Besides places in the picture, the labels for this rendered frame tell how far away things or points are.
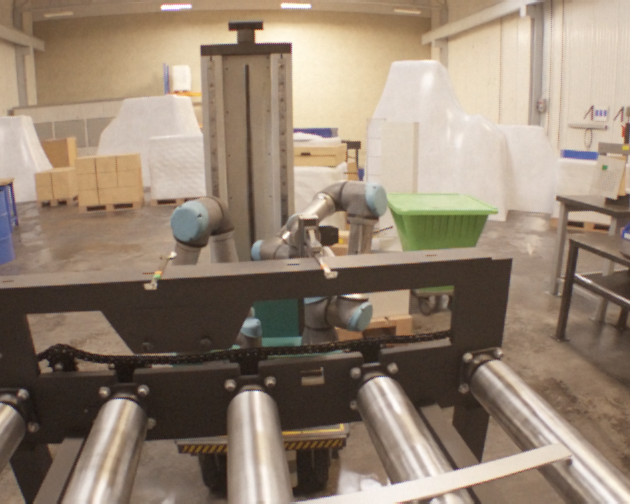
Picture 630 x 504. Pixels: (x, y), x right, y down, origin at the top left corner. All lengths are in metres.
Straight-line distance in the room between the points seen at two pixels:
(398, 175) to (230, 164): 2.95
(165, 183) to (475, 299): 8.30
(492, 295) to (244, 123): 1.10
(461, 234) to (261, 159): 2.04
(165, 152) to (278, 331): 7.43
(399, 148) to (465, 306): 3.48
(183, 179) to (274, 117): 7.40
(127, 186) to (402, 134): 5.97
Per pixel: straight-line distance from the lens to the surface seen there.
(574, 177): 7.39
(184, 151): 9.01
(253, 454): 0.86
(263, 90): 1.78
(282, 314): 1.84
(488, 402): 1.12
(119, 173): 9.10
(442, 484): 0.80
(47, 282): 1.09
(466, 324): 1.18
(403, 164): 4.54
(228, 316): 1.02
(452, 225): 3.42
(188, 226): 1.42
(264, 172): 1.78
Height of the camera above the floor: 1.47
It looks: 16 degrees down
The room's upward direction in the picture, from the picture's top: straight up
